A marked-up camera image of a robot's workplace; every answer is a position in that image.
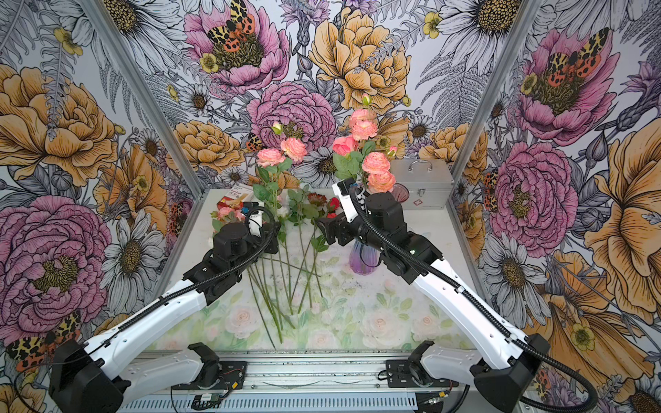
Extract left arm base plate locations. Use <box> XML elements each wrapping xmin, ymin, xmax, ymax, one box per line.
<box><xmin>173</xmin><ymin>342</ymin><xmax>247</xmax><ymax>392</ymax></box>

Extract pink purple glass vase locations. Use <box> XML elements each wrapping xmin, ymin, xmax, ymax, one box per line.
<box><xmin>349</xmin><ymin>240</ymin><xmax>380</xmax><ymax>275</ymax></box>

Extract red white small box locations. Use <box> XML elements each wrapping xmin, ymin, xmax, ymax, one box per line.
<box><xmin>216</xmin><ymin>183</ymin><xmax>254</xmax><ymax>209</ymax></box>

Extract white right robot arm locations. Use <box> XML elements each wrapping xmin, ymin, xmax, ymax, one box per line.
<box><xmin>316</xmin><ymin>181</ymin><xmax>550</xmax><ymax>412</ymax></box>

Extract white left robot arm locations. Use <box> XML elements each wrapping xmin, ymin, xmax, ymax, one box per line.
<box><xmin>48</xmin><ymin>220</ymin><xmax>281</xmax><ymax>412</ymax></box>

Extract silver first aid case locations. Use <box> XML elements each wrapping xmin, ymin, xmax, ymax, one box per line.
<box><xmin>391</xmin><ymin>159</ymin><xmax>454</xmax><ymax>210</ymax></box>

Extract aluminium rail frame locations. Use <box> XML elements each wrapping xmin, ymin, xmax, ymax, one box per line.
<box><xmin>121</xmin><ymin>349</ymin><xmax>495</xmax><ymax>412</ymax></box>

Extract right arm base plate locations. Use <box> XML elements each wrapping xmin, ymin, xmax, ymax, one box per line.
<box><xmin>378</xmin><ymin>340</ymin><xmax>459</xmax><ymax>388</ymax></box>

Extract black corrugated right cable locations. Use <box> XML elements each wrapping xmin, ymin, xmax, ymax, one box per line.
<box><xmin>348</xmin><ymin>185</ymin><xmax>599</xmax><ymax>413</ymax></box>

